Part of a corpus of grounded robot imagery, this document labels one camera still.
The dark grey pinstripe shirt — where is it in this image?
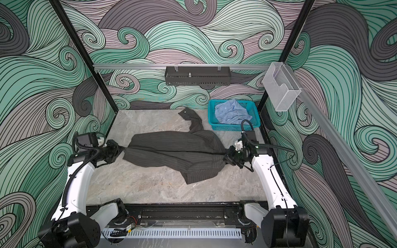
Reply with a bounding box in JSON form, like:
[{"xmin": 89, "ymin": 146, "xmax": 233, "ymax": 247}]
[{"xmin": 123, "ymin": 108, "xmax": 226, "ymax": 184}]

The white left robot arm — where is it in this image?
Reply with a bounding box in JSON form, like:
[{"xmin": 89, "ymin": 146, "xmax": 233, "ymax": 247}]
[{"xmin": 38, "ymin": 140, "xmax": 127, "ymax": 248}]

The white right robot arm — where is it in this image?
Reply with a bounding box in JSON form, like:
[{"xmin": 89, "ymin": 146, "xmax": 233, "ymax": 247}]
[{"xmin": 224, "ymin": 146, "xmax": 310, "ymax": 248}]

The teal plastic basket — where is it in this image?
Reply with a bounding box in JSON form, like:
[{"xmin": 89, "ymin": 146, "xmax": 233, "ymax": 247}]
[{"xmin": 208, "ymin": 100, "xmax": 261, "ymax": 131}]

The light blue shirt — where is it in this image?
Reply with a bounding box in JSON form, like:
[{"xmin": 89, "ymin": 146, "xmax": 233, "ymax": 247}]
[{"xmin": 215, "ymin": 99, "xmax": 253, "ymax": 125}]

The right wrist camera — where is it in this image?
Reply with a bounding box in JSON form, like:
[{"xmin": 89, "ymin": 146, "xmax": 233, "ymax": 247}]
[{"xmin": 234, "ymin": 130, "xmax": 258, "ymax": 151}]

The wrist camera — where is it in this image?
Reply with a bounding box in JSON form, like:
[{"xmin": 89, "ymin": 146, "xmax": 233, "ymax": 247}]
[
  {"xmin": 74, "ymin": 132, "xmax": 103, "ymax": 149},
  {"xmin": 234, "ymin": 130, "xmax": 258, "ymax": 151}
]

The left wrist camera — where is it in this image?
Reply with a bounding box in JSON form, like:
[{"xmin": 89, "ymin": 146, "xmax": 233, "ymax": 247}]
[{"xmin": 74, "ymin": 132, "xmax": 103, "ymax": 149}]

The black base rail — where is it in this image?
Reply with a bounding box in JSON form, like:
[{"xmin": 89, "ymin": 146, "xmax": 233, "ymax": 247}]
[{"xmin": 108, "ymin": 200, "xmax": 255, "ymax": 228}]

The clear plastic wall bin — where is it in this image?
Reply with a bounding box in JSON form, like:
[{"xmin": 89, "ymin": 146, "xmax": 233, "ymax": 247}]
[{"xmin": 262, "ymin": 62, "xmax": 301, "ymax": 112}]

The white slotted cable duct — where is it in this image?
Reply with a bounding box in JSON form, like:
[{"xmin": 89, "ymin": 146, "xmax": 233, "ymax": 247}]
[{"xmin": 101, "ymin": 227, "xmax": 243, "ymax": 239}]

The black perforated wall tray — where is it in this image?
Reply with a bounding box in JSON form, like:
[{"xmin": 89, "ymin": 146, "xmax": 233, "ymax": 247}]
[{"xmin": 164, "ymin": 67, "xmax": 232, "ymax": 87}]

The black vertical frame post left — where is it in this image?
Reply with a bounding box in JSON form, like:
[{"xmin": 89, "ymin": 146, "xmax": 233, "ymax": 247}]
[{"xmin": 49, "ymin": 0, "xmax": 118, "ymax": 114}]

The black vertical frame post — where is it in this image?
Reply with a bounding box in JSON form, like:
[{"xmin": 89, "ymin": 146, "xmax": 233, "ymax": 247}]
[
  {"xmin": 49, "ymin": 0, "xmax": 118, "ymax": 114},
  {"xmin": 257, "ymin": 1, "xmax": 315, "ymax": 113}
]

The aluminium side wall rail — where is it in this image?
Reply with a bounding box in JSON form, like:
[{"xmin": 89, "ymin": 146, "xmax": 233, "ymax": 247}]
[{"xmin": 282, "ymin": 63, "xmax": 397, "ymax": 238}]

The black vertical frame post right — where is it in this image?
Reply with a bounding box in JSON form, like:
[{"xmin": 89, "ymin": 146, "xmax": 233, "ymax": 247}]
[{"xmin": 257, "ymin": 1, "xmax": 315, "ymax": 113}]

